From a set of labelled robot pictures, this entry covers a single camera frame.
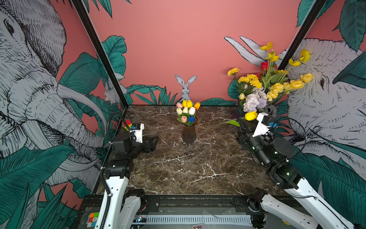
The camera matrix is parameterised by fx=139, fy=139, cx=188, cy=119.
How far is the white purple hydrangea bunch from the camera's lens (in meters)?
0.83

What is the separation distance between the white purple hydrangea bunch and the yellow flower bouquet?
31mm

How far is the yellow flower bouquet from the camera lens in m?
0.76
